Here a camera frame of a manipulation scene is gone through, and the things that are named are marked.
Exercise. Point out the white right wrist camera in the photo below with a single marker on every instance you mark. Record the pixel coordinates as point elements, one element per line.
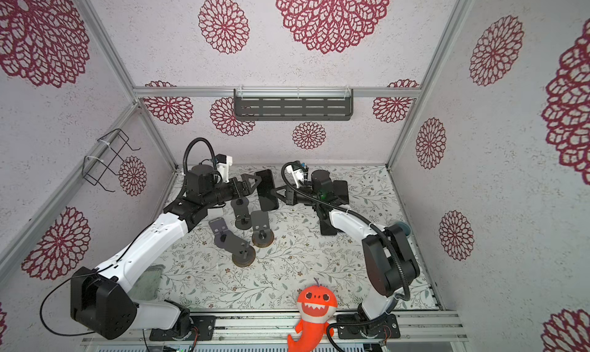
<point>299,172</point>

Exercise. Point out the green cloth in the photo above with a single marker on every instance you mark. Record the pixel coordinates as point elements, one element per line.
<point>147,285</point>

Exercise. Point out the grey wall shelf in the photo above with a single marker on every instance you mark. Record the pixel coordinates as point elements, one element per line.
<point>294,105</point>

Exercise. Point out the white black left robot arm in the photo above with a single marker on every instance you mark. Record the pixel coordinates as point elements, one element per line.
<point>99,298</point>

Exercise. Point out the black wire wall rack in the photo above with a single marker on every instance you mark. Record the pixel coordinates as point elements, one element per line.
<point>95,167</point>

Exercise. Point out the front round stand base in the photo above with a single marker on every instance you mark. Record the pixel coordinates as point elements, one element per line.
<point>244,258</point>

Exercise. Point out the grey empty phone stand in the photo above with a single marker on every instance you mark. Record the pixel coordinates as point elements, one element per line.
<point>219,229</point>

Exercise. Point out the round stand base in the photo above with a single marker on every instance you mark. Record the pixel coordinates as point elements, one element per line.
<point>244,258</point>
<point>262,238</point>

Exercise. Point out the middle round stand base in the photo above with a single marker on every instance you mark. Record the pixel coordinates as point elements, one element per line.
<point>262,238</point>

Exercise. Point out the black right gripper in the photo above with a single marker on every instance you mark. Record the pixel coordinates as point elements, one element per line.
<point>290,197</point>

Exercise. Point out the teal ceramic cup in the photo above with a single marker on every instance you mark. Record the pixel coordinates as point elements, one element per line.
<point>404,227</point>

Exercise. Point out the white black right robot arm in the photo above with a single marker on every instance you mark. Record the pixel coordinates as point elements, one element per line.
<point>390,261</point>

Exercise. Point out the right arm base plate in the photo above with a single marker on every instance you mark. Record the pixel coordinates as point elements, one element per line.
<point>351,327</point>

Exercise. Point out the phone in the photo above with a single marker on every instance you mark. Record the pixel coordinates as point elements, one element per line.
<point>341,191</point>
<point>326,227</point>
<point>267,200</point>

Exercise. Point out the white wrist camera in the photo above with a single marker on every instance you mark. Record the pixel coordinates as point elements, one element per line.
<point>223,164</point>
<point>299,172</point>

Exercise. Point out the red shark plush toy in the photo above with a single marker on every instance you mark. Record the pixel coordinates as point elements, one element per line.
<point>316,305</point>

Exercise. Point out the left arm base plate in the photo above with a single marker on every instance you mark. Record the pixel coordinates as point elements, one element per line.
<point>199,328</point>

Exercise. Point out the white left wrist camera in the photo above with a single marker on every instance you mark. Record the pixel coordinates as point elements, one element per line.
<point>223,164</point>

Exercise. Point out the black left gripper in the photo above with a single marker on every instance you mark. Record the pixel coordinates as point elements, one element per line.
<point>246,189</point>

